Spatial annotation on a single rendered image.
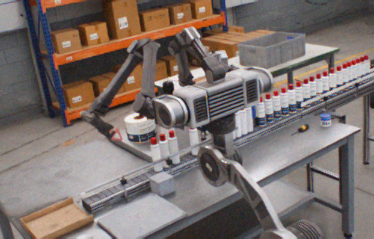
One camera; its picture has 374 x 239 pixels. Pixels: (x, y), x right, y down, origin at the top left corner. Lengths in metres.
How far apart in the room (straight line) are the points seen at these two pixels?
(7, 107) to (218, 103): 5.22
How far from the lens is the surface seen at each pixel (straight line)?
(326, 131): 3.39
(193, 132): 2.99
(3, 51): 7.01
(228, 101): 2.23
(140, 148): 3.27
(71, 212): 2.79
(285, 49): 5.09
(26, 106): 7.22
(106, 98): 2.59
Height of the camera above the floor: 2.18
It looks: 21 degrees down
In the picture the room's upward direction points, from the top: 8 degrees counter-clockwise
